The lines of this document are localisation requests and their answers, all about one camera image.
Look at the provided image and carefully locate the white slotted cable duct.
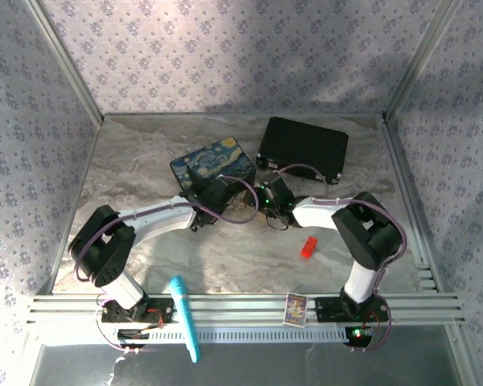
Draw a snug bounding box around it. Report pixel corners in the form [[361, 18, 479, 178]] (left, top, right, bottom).
[[104, 326, 374, 345]]

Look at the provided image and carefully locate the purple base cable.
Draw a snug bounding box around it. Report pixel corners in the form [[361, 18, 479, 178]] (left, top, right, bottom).
[[348, 309, 393, 355], [95, 295, 145, 357]]

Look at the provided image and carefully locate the aluminium frame post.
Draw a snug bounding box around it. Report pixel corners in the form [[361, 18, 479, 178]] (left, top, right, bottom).
[[384, 0, 456, 120], [23, 0, 105, 122]]

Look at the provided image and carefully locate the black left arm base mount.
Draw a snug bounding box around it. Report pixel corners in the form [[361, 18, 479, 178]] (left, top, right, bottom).
[[99, 298, 175, 349]]

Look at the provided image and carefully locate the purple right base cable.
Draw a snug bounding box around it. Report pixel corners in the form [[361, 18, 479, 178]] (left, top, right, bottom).
[[348, 309, 393, 355]]

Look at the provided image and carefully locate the starry night painted box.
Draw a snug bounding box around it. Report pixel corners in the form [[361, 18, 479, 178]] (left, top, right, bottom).
[[169, 136, 258, 193]]

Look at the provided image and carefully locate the grey metal sheet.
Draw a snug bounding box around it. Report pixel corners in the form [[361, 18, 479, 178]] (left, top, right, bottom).
[[28, 341, 464, 386]]

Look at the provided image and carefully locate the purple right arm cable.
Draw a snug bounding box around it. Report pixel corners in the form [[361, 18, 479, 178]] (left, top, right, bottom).
[[271, 162, 409, 294]]

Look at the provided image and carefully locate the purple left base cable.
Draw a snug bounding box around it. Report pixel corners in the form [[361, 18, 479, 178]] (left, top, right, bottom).
[[95, 295, 145, 357]]

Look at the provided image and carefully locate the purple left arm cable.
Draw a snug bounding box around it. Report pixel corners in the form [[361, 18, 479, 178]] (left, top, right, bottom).
[[72, 174, 261, 283]]

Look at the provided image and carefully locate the black hard case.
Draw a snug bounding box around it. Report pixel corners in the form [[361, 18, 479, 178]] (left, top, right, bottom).
[[256, 116, 350, 186]]

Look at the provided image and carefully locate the small picture card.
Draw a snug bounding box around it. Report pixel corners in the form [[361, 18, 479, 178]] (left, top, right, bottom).
[[282, 292, 308, 329]]

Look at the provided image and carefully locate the small red block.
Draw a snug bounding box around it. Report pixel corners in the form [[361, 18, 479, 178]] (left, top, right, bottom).
[[299, 236, 319, 260]]

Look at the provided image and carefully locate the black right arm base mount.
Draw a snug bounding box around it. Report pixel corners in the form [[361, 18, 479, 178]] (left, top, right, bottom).
[[314, 295, 388, 349]]

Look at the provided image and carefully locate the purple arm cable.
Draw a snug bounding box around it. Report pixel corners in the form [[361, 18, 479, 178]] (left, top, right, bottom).
[[271, 162, 409, 294], [72, 174, 261, 283]]

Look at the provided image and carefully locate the aluminium side rail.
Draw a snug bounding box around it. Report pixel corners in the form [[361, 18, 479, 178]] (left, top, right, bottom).
[[35, 118, 105, 297], [381, 115, 444, 294]]

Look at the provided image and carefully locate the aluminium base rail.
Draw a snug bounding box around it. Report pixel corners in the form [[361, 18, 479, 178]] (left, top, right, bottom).
[[26, 293, 466, 326]]

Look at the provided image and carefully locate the light blue marker pen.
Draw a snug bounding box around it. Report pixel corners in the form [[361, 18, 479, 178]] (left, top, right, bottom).
[[167, 275, 202, 364]]

